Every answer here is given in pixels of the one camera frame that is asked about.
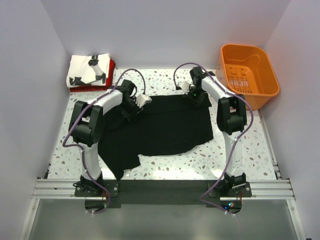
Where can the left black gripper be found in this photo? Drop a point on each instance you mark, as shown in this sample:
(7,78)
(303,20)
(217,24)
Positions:
(130,116)

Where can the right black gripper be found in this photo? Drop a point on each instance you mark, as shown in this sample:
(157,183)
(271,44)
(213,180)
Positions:
(196,102)

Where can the black t shirt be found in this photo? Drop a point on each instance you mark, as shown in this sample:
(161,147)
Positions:
(168,125)

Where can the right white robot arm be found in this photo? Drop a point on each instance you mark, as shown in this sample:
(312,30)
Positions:
(231,120)

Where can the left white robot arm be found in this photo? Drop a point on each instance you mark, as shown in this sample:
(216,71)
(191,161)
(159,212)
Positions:
(87,126)

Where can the folded red t shirt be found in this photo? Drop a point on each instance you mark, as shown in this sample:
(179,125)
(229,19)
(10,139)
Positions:
(109,82)

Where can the orange plastic basket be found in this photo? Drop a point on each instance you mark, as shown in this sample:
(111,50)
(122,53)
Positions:
(246,70)

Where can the folded white printed t shirt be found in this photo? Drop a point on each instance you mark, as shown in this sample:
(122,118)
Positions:
(87,71)

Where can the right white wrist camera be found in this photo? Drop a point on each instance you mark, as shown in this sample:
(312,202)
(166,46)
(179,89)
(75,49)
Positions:
(184,86)

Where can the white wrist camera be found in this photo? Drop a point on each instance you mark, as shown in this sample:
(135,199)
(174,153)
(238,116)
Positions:
(142,100)
(184,86)

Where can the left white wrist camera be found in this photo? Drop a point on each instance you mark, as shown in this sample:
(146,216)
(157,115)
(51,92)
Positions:
(142,100)

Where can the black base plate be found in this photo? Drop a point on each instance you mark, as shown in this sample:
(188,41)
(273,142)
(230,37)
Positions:
(115,194)

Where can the aluminium rail frame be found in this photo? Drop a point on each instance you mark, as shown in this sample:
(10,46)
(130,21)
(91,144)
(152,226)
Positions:
(55,213)

